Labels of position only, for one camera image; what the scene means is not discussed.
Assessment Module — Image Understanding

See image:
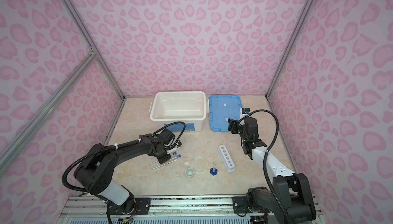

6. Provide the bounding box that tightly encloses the blue capped test tube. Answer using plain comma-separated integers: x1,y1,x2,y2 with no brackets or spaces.
151,154,181,168
150,151,177,165

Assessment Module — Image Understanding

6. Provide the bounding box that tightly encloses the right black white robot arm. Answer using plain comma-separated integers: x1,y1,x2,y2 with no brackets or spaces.
228,116,317,224

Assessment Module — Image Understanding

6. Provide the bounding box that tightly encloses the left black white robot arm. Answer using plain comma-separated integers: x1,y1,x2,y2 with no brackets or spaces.
73,129,182,209

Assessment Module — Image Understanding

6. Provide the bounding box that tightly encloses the blue plastic bin lid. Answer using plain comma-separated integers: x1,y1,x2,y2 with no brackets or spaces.
209,95,243,132

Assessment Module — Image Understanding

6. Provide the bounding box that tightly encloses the clear petri dish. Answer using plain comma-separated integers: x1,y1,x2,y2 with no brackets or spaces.
191,156,208,173

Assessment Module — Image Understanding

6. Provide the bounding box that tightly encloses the white test tube rack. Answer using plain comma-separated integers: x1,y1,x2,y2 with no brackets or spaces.
218,144,235,173

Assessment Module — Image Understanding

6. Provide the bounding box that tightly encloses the white plastic storage bin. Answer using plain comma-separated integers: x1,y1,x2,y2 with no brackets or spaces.
149,91,209,132

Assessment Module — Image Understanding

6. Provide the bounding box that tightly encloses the blue base graduated cylinder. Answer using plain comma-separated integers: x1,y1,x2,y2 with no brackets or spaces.
210,162,218,176

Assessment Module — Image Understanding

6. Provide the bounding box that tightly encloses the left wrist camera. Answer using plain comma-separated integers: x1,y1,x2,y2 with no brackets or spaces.
159,128,176,147

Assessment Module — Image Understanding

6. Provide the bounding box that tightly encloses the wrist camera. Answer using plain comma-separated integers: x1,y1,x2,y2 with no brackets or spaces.
241,107,250,116
159,128,176,147

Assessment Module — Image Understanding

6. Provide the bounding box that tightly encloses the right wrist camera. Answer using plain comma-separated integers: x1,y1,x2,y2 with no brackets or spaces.
241,107,250,116

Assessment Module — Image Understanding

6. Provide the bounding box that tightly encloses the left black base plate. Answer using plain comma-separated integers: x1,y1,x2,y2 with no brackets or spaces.
106,197,151,215

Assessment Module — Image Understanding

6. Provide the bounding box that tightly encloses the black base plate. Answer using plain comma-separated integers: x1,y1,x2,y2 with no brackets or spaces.
106,197,151,215
232,195,273,215

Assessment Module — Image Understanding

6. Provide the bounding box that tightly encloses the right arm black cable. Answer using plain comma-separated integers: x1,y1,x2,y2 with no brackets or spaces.
239,109,292,224

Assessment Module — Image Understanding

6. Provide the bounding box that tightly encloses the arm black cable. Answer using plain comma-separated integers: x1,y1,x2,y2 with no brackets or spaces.
61,121,186,192
239,109,292,224

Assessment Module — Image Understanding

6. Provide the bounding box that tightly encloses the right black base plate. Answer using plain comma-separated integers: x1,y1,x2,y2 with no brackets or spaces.
232,195,273,215

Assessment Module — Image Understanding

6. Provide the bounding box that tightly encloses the aluminium mounting rail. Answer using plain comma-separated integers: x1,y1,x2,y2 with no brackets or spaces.
57,194,278,224

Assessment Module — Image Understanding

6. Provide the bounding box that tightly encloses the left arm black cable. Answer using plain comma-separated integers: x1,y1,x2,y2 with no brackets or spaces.
61,121,186,192

